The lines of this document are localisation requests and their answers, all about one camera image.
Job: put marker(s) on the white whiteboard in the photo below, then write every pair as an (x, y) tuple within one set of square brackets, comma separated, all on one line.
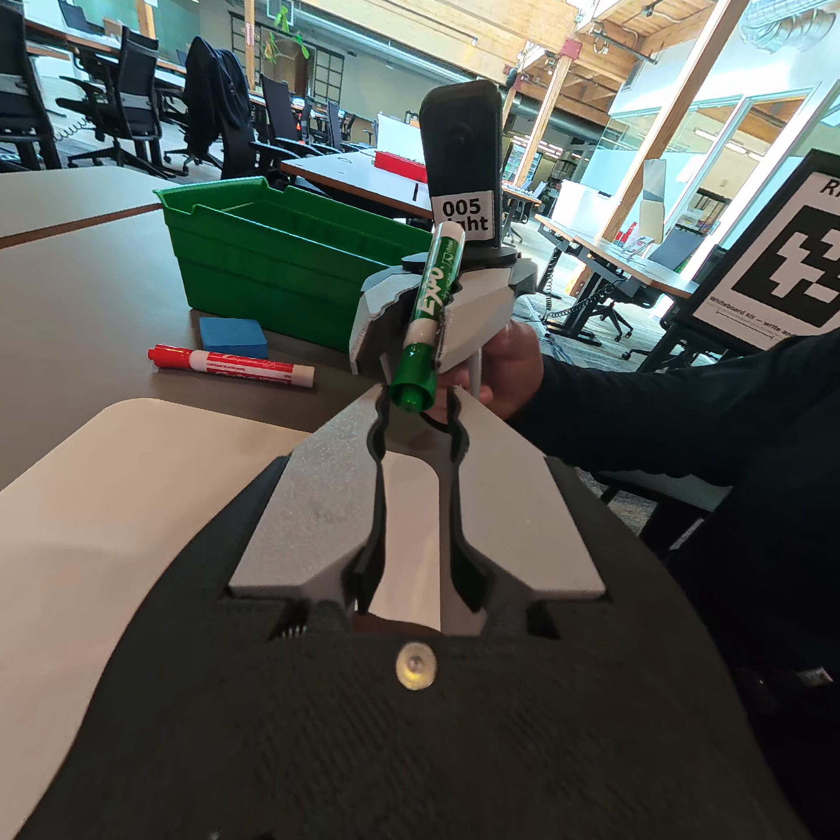
[(98, 525)]

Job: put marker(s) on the person's right hand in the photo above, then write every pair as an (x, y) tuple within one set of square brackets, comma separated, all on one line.
[(518, 367)]

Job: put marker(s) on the blue eraser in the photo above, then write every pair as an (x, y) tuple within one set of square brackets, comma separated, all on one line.
[(233, 336)]

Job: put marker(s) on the red plastic bin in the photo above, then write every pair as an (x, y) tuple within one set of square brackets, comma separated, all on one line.
[(400, 165)]

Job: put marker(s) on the dark jacket on chair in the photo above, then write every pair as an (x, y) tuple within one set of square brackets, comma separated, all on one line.
[(213, 105)]

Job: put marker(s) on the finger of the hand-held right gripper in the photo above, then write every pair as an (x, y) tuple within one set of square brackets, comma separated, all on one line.
[(380, 315), (476, 308)]

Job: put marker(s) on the black mesh office chair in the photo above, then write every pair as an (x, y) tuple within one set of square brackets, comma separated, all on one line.
[(131, 92), (289, 124), (23, 98)]

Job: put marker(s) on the red dry-erase marker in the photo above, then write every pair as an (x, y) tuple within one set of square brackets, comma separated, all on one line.
[(249, 371)]

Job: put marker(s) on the white dry-erase marker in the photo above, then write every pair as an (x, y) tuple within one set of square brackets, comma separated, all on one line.
[(436, 289)]

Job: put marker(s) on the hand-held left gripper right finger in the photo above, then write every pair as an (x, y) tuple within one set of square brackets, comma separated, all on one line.
[(531, 525)]

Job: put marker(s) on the wooden top desk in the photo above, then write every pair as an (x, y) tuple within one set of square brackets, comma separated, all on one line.
[(630, 262), (348, 177)]

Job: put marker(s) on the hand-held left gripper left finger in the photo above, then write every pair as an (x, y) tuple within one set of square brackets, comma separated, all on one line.
[(308, 525)]

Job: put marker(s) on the wooden post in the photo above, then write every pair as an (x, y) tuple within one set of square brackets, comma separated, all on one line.
[(548, 111), (676, 118)]

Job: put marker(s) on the large black white tag sign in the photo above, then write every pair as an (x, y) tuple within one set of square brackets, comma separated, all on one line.
[(787, 262)]

